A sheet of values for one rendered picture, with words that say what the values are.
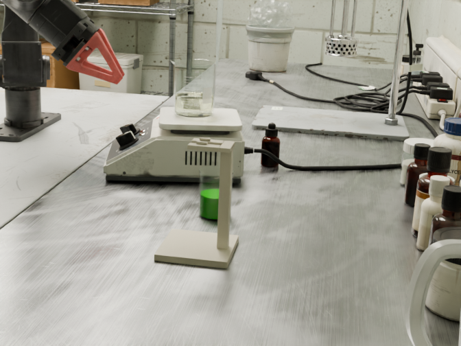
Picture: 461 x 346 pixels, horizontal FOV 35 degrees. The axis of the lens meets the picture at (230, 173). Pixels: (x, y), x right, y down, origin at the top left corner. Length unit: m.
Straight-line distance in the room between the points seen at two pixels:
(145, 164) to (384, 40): 2.55
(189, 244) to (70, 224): 0.16
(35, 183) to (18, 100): 0.31
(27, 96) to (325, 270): 0.72
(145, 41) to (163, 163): 2.60
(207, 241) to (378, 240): 0.21
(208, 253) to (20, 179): 0.38
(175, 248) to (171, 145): 0.26
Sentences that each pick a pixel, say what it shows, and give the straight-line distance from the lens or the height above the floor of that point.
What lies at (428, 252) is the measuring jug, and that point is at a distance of 0.50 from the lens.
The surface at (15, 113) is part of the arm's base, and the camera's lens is 1.35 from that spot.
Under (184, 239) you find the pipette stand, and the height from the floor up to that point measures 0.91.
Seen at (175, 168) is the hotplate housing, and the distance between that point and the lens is 1.04.
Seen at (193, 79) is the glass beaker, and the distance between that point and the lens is 1.05.
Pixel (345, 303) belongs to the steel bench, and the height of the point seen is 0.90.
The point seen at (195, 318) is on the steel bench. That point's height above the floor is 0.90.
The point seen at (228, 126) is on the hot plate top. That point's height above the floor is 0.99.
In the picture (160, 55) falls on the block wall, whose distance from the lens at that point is 3.61.
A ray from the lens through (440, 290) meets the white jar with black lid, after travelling 0.72.
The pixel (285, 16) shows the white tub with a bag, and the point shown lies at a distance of 2.13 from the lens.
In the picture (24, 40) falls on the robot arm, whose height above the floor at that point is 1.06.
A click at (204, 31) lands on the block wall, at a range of 3.55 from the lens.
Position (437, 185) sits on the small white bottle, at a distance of 0.85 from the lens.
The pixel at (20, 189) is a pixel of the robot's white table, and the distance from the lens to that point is 1.03.
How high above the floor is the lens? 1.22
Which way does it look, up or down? 17 degrees down
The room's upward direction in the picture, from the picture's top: 3 degrees clockwise
